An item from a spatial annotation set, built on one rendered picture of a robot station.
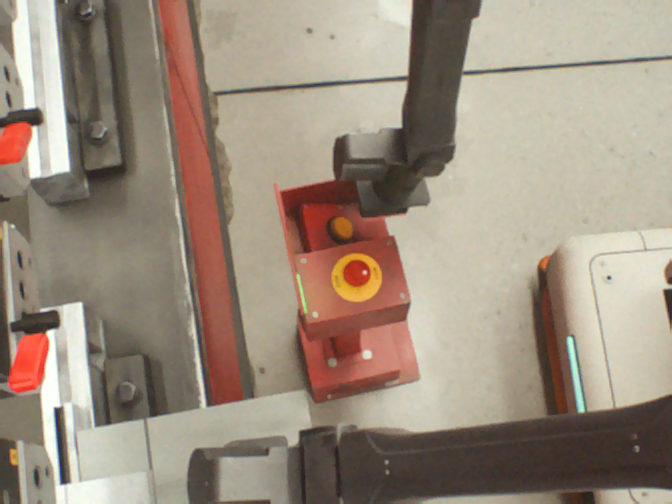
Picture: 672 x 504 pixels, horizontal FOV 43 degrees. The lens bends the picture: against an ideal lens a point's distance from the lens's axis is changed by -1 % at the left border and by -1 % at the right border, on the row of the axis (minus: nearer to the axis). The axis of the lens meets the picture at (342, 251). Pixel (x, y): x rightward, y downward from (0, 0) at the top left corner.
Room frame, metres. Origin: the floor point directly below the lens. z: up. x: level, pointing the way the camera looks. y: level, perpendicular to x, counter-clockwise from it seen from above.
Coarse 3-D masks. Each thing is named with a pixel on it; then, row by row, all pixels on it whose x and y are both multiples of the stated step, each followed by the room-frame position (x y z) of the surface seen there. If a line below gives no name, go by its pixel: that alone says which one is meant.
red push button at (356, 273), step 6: (348, 264) 0.36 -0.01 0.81; (354, 264) 0.36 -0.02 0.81; (360, 264) 0.36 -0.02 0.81; (366, 264) 0.36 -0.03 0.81; (348, 270) 0.35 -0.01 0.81; (354, 270) 0.35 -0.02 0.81; (360, 270) 0.35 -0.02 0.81; (366, 270) 0.35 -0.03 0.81; (348, 276) 0.34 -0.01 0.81; (354, 276) 0.34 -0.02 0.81; (360, 276) 0.34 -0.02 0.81; (366, 276) 0.34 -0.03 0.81; (348, 282) 0.33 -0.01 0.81; (354, 282) 0.33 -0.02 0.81; (360, 282) 0.33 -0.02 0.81; (366, 282) 0.33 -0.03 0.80
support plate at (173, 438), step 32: (160, 416) 0.13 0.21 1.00; (192, 416) 0.13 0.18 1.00; (224, 416) 0.13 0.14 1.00; (256, 416) 0.13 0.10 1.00; (288, 416) 0.12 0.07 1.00; (96, 448) 0.10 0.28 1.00; (128, 448) 0.09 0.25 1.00; (160, 448) 0.09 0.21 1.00; (192, 448) 0.09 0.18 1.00; (160, 480) 0.06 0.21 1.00
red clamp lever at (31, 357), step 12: (36, 312) 0.19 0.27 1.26; (48, 312) 0.19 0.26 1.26; (12, 324) 0.18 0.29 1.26; (24, 324) 0.18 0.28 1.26; (36, 324) 0.18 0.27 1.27; (48, 324) 0.18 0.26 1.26; (60, 324) 0.18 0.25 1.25; (24, 336) 0.16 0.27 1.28; (36, 336) 0.16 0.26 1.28; (24, 348) 0.15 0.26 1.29; (36, 348) 0.15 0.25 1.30; (48, 348) 0.15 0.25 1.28; (24, 360) 0.14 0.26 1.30; (36, 360) 0.14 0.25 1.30; (12, 372) 0.13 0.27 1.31; (24, 372) 0.13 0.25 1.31; (36, 372) 0.13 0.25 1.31; (12, 384) 0.12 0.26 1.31; (24, 384) 0.12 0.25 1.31; (36, 384) 0.12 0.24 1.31
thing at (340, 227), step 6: (336, 222) 0.45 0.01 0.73; (342, 222) 0.45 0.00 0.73; (348, 222) 0.46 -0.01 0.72; (330, 228) 0.44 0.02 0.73; (336, 228) 0.44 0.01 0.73; (342, 228) 0.44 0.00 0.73; (348, 228) 0.45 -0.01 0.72; (336, 234) 0.43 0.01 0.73; (342, 234) 0.43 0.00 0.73; (348, 234) 0.43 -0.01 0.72; (342, 240) 0.43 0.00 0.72
